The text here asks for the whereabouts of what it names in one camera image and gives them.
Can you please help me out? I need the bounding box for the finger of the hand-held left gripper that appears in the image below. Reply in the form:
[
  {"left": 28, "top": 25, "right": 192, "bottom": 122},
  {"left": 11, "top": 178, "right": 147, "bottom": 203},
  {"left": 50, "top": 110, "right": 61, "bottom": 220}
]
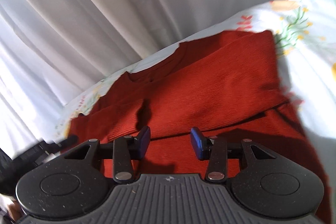
[{"left": 46, "top": 135, "right": 79, "bottom": 161}]

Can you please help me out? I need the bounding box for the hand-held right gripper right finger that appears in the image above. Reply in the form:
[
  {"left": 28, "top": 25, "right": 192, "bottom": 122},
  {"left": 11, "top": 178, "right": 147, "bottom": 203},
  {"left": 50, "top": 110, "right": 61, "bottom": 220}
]
[{"left": 191, "top": 127, "right": 279, "bottom": 183}]

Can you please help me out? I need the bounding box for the floral bed sheet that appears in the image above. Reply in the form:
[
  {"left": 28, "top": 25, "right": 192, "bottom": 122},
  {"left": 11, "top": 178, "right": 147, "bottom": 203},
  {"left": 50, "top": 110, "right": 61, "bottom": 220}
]
[{"left": 54, "top": 0, "right": 336, "bottom": 224}]

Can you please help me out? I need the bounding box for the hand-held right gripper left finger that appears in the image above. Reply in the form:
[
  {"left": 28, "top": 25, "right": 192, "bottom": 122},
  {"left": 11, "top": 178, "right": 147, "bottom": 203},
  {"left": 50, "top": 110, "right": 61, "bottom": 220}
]
[{"left": 62, "top": 126, "right": 152, "bottom": 184}]

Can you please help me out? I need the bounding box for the red knit sweater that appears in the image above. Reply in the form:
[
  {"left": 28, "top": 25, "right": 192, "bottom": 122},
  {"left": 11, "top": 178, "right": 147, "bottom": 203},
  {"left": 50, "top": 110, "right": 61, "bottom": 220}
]
[{"left": 68, "top": 29, "right": 332, "bottom": 222}]

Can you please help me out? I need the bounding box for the white curtain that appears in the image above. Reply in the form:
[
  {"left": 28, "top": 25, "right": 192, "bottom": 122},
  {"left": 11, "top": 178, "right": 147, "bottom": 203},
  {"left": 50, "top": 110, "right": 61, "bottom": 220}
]
[{"left": 0, "top": 0, "right": 336, "bottom": 155}]

